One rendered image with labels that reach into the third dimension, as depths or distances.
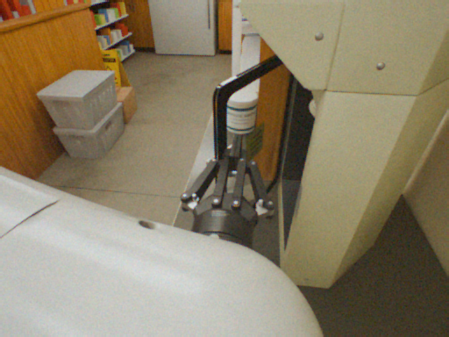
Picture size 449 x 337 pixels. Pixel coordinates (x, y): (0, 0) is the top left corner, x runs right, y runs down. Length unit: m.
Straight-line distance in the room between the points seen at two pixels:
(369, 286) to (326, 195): 0.34
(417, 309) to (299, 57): 0.61
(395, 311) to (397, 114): 0.47
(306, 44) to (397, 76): 0.12
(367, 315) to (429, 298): 0.16
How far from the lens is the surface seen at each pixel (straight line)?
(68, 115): 2.69
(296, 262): 0.63
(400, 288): 0.80
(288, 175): 0.82
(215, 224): 0.30
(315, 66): 0.36
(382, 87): 0.40
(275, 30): 0.35
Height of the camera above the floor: 1.55
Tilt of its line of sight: 38 degrees down
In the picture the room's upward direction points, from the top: straight up
